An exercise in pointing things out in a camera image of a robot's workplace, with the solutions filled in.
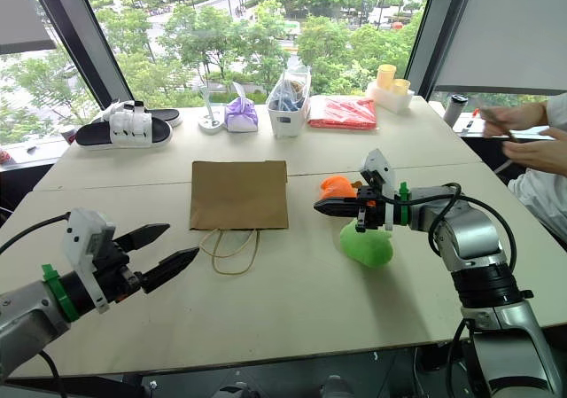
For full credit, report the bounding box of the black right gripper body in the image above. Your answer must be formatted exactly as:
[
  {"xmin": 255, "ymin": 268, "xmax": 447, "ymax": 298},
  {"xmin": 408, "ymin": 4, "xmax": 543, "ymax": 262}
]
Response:
[{"xmin": 354, "ymin": 184, "xmax": 387, "ymax": 234}]

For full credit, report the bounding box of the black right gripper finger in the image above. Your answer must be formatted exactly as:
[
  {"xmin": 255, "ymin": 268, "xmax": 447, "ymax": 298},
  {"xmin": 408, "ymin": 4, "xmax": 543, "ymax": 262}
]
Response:
[
  {"xmin": 316, "ymin": 206, "xmax": 361, "ymax": 218},
  {"xmin": 313, "ymin": 197, "xmax": 361, "ymax": 209}
]

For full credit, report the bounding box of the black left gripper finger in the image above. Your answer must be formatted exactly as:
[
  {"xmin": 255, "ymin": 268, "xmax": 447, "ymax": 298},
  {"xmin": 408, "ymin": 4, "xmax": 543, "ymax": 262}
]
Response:
[
  {"xmin": 141, "ymin": 246, "xmax": 201, "ymax": 295},
  {"xmin": 113, "ymin": 222, "xmax": 171, "ymax": 254}
]

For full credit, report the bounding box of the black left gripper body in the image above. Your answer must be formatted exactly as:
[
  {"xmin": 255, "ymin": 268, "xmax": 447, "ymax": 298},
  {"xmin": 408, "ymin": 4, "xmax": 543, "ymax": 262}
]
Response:
[{"xmin": 91, "ymin": 237, "xmax": 147, "ymax": 304}]

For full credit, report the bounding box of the dark brown item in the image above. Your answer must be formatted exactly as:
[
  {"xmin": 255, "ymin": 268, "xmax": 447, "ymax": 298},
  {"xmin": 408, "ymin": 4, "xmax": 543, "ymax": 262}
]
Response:
[{"xmin": 479, "ymin": 106, "xmax": 520, "ymax": 144}]

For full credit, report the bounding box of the red and white plastic package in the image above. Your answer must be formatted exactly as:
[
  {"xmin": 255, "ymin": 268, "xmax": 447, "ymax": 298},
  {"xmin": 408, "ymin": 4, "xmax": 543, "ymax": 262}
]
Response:
[{"xmin": 307, "ymin": 95, "xmax": 379, "ymax": 131}]

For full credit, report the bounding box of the brown paper bag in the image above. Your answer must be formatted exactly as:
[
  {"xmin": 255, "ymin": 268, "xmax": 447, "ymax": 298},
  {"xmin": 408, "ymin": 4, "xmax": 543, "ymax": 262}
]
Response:
[{"xmin": 189, "ymin": 160, "xmax": 291, "ymax": 277}]

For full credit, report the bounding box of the clear plastic bag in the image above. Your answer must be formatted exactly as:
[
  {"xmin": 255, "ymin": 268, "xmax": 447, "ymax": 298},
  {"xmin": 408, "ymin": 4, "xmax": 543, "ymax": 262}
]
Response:
[{"xmin": 275, "ymin": 65, "xmax": 312, "ymax": 106}]

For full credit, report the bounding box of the purple plastic bag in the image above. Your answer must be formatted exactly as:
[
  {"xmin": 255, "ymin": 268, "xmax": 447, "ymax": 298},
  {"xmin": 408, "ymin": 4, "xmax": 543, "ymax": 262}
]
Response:
[{"xmin": 223, "ymin": 82, "xmax": 260, "ymax": 134}]

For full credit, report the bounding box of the person's right hand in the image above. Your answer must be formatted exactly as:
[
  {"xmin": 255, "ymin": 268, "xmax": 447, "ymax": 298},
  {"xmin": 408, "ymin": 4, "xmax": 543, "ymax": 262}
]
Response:
[{"xmin": 480, "ymin": 101, "xmax": 550, "ymax": 140}]

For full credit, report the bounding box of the person's left hand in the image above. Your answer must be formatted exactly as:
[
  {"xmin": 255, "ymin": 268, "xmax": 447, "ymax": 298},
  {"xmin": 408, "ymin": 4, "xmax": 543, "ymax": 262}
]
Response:
[{"xmin": 501, "ymin": 127, "xmax": 567, "ymax": 176}]

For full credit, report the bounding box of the orange plush toy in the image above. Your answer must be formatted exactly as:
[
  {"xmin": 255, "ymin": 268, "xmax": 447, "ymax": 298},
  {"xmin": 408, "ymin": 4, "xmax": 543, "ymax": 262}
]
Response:
[{"xmin": 319, "ymin": 175, "xmax": 362, "ymax": 202}]

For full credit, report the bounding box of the green plush toy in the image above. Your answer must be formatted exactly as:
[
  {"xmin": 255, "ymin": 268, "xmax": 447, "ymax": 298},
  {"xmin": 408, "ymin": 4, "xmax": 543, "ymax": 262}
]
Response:
[{"xmin": 338, "ymin": 219, "xmax": 395, "ymax": 270}]

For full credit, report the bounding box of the white plastic bin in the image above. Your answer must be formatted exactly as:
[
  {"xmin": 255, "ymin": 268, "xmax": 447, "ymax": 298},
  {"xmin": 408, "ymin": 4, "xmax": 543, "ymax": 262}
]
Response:
[{"xmin": 266, "ymin": 78, "xmax": 312, "ymax": 139}]

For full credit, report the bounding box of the black and white slipper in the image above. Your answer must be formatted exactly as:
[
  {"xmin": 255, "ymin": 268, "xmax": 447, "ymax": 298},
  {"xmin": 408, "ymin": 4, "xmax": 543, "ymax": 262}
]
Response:
[
  {"xmin": 74, "ymin": 111, "xmax": 175, "ymax": 152},
  {"xmin": 94, "ymin": 99, "xmax": 183, "ymax": 129}
]

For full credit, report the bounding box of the white tray with yellow cups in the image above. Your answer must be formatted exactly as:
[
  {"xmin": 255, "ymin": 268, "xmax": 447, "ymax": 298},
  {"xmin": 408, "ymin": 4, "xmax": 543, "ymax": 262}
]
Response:
[{"xmin": 365, "ymin": 80, "xmax": 416, "ymax": 115}]

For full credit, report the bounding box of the white tumbler with black lid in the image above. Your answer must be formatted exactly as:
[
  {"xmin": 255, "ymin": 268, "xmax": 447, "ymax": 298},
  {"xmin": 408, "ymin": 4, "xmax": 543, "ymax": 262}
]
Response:
[{"xmin": 442, "ymin": 93, "xmax": 469, "ymax": 129}]

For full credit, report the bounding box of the white stand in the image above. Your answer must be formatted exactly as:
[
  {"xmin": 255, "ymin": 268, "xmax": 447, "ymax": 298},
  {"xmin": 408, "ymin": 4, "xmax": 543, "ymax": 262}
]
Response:
[{"xmin": 197, "ymin": 84, "xmax": 226, "ymax": 136}]

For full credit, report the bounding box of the person in white clothing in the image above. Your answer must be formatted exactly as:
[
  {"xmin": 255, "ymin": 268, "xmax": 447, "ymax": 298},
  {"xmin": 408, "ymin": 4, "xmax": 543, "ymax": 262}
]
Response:
[{"xmin": 506, "ymin": 92, "xmax": 567, "ymax": 245}]

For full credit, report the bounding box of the dark rounded shape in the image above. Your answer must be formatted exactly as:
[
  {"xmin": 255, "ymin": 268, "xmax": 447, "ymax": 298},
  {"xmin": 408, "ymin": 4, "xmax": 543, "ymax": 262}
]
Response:
[{"xmin": 317, "ymin": 372, "xmax": 356, "ymax": 398}]

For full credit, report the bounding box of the grey roller blind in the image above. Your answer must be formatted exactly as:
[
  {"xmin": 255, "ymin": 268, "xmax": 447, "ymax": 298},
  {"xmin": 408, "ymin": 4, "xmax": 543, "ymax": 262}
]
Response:
[
  {"xmin": 435, "ymin": 0, "xmax": 567, "ymax": 97},
  {"xmin": 0, "ymin": 0, "xmax": 58, "ymax": 57}
]

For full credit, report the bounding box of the green right wrist cable tie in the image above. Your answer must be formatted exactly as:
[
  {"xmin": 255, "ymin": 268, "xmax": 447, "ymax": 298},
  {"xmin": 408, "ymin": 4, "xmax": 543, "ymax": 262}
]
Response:
[{"xmin": 398, "ymin": 182, "xmax": 410, "ymax": 226}]

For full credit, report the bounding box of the green wrist cable tie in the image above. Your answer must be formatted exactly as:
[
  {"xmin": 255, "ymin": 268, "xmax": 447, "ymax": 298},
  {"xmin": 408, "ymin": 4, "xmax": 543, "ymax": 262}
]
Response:
[
  {"xmin": 41, "ymin": 263, "xmax": 82, "ymax": 324},
  {"xmin": 398, "ymin": 182, "xmax": 410, "ymax": 226}
]

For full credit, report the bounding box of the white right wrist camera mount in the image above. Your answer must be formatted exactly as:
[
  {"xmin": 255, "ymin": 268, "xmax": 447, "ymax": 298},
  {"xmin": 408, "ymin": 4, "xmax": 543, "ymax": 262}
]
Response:
[{"xmin": 359, "ymin": 148, "xmax": 398, "ymax": 231}]

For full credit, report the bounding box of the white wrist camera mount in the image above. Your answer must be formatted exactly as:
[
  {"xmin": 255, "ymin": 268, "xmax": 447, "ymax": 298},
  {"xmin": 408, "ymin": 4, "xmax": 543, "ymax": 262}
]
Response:
[
  {"xmin": 359, "ymin": 148, "xmax": 398, "ymax": 231},
  {"xmin": 60, "ymin": 208, "xmax": 117, "ymax": 315}
]

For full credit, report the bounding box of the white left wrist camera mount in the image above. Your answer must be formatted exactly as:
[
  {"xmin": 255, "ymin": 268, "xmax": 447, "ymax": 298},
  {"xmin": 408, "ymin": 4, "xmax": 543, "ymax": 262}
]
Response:
[{"xmin": 60, "ymin": 208, "xmax": 117, "ymax": 315}]

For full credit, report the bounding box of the green left wrist cable tie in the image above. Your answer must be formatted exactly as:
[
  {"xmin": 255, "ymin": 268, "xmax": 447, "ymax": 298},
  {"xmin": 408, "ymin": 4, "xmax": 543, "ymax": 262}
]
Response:
[{"xmin": 41, "ymin": 263, "xmax": 82, "ymax": 324}]

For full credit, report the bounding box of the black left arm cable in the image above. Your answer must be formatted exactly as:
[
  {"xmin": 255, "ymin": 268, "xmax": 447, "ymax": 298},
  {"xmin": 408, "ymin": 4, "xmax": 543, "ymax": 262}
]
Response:
[{"xmin": 0, "ymin": 212, "xmax": 72, "ymax": 256}]

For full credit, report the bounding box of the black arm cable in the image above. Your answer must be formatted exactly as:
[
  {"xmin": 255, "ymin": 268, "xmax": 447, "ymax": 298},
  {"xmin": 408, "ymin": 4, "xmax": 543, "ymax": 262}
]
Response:
[
  {"xmin": 379, "ymin": 182, "xmax": 518, "ymax": 273},
  {"xmin": 0, "ymin": 212, "xmax": 72, "ymax": 256}
]

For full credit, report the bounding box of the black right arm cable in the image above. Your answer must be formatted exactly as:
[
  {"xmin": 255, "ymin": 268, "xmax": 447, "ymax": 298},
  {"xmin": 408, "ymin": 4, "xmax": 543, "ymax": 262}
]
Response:
[{"xmin": 379, "ymin": 182, "xmax": 518, "ymax": 273}]

